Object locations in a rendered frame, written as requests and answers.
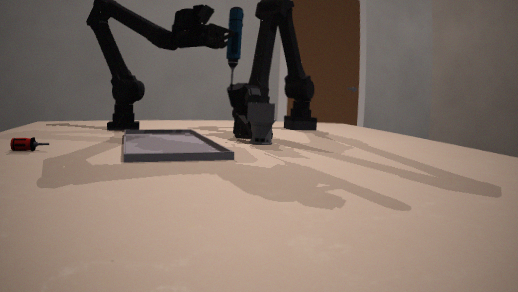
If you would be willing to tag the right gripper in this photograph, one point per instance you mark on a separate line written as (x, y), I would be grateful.
(208, 38)

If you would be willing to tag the grey metal bracket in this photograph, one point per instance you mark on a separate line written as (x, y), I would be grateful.
(261, 112)

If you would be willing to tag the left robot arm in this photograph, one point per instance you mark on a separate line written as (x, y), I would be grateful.
(274, 14)

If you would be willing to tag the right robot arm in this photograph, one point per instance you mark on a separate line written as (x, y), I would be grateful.
(130, 90)

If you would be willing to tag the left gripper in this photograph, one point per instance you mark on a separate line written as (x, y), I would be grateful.
(241, 123)

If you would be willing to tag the red hand screwdriver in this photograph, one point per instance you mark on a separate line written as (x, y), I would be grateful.
(24, 144)

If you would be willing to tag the blue electric screwdriver barrel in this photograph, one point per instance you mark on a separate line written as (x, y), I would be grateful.
(234, 43)

